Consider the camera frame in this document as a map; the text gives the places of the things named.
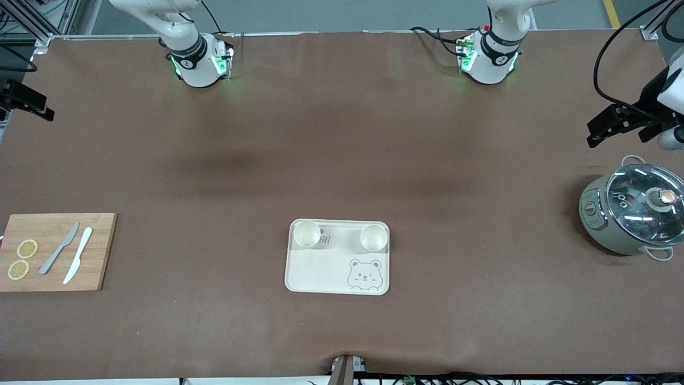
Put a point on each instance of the white IKEA cup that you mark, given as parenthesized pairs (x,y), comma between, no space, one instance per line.
(373,238)
(307,234)

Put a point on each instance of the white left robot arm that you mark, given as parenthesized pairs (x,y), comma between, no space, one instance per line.
(489,61)

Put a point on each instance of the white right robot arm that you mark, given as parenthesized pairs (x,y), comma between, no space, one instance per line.
(187,59)

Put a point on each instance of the glass pot lid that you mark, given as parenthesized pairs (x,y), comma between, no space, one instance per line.
(641,206)

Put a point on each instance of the grey electric cooking pot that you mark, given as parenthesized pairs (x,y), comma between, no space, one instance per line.
(596,219)

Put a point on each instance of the lemon slice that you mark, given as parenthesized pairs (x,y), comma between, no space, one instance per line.
(27,248)
(18,269)

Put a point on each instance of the grey plastic knife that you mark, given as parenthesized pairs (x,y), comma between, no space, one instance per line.
(59,250)

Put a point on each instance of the white plastic knife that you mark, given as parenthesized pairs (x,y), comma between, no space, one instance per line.
(79,254)

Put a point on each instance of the wooden cutting board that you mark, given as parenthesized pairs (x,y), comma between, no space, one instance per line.
(96,256)

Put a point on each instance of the cream bear print tray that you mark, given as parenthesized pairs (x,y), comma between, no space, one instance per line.
(331,272)

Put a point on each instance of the aluminium frame profile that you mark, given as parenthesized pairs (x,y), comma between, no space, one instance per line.
(32,21)
(654,24)

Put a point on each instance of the camera mount post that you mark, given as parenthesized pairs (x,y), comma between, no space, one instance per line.
(344,370)

